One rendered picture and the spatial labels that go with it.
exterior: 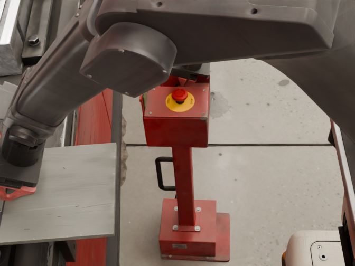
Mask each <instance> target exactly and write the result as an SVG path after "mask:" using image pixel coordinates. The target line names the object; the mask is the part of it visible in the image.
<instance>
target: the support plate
mask: <svg viewBox="0 0 355 266"><path fill-rule="evenodd" d="M116 160H117V145H116V143H115V142H113V143H106V144H93V145H80V146H66V147H53V148H45V149H44V152H43V159H42V165H41V169H40V175H39V181H38V184H37V186H36V190H35V192H34V193H33V194H29V195H24V196H20V197H18V198H16V199H14V200H12V201H5V204H4V210H3V215H2V221H1V226H0V245H13V244H26V243H39V242H52V241H65V240H78V239H91V238H104V237H112V236H115V206H116Z"/></svg>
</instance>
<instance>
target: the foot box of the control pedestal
mask: <svg viewBox="0 0 355 266"><path fill-rule="evenodd" d="M216 204H217V200H206V199H195V200H194V206H195V207H201V231H200V232H181V231H172V230H173V217H174V207H175V206H178V205H177V199H173V198H164V199H163V206H162V217H161V227H160V237H159V242H160V248H161V259H165V260H190V261H215V262H229V261H230V214H229V213H221V212H216Z"/></svg>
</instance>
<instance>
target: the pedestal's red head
mask: <svg viewBox="0 0 355 266"><path fill-rule="evenodd" d="M176 84H180V82H179V79H178V77H175V76H172V75H170V76H169V79H168V80H167V81H166V82H164V83H162V84H160V85H158V86H157V87H155V88H153V89H151V90H149V91H148V93H147V102H146V109H145V110H144V104H143V94H141V95H140V98H139V101H140V102H141V105H142V112H143V124H144V130H145V137H146V143H147V146H149V147H194V148H207V147H208V137H209V110H210V75H209V77H208V79H206V77H202V76H199V75H197V80H196V82H195V83H193V84H191V85H189V86H188V87H175V85H176ZM176 89H184V90H186V91H187V92H189V93H191V94H192V95H193V97H194V101H195V102H194V105H193V107H192V108H191V109H189V110H187V111H184V112H175V111H172V110H170V109H169V108H168V107H167V105H166V98H167V96H168V95H169V94H171V93H172V92H173V91H174V90H176Z"/></svg>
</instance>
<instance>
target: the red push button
mask: <svg viewBox="0 0 355 266"><path fill-rule="evenodd" d="M187 97H188V93H187V91H186V90H184V89H176V90H174V91H173V92H172V98H173V99H174V100H175V101H176V103H177V104H183V103H184V101H185V99H186V98H187Z"/></svg>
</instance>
